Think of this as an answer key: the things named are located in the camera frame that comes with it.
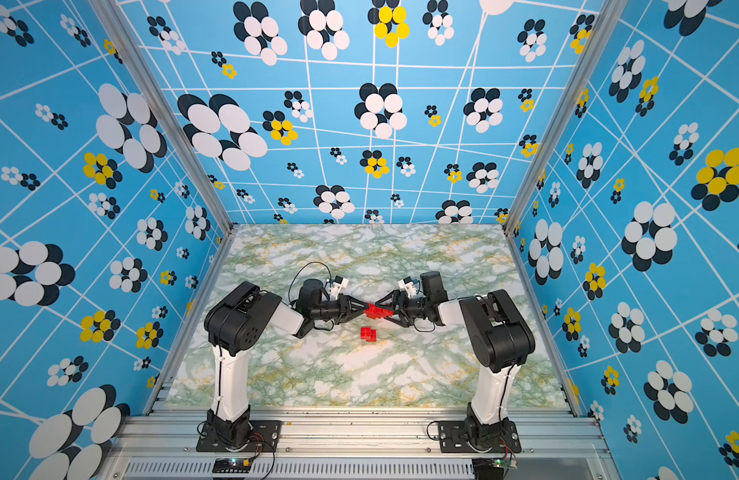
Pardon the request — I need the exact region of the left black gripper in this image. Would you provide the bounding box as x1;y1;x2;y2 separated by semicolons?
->
311;295;369;325

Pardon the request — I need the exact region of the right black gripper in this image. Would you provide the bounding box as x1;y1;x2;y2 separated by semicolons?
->
376;291;431;326

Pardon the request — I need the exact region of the red long lego brick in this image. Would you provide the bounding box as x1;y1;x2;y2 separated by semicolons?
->
364;304;395;319

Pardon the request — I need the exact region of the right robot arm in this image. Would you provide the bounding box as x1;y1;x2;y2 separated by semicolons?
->
375;271;535;456

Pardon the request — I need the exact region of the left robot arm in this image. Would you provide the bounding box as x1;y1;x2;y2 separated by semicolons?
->
196;279;369;452

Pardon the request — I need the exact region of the right circuit board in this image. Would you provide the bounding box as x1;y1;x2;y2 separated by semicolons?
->
471;458;517;480

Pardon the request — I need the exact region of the left black circuit board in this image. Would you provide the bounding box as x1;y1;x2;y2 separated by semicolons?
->
212;458;253;475

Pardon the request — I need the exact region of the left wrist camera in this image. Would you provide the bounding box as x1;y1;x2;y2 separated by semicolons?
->
325;275;348;299

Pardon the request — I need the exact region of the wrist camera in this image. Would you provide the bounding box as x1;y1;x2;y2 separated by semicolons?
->
399;277;419;298
325;275;348;299

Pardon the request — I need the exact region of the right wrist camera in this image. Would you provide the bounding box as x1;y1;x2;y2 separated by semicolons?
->
399;277;419;298

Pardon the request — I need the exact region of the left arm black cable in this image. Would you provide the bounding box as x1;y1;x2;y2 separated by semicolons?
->
286;261;331;301

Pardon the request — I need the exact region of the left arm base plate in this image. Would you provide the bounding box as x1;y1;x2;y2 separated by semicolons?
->
195;420;283;454

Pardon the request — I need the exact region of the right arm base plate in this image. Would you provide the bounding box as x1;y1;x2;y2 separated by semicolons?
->
437;418;523;455

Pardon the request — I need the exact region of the aluminium front rail frame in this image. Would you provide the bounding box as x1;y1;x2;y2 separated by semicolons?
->
99;407;620;479

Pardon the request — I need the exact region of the left aluminium corner post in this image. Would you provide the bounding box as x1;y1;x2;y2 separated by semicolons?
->
90;1;233;235

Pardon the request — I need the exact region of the aluminium corner post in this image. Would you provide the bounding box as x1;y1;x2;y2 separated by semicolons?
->
505;0;627;236
90;1;233;235

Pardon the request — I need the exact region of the right aluminium corner post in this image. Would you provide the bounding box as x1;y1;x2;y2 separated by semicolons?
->
505;0;627;236

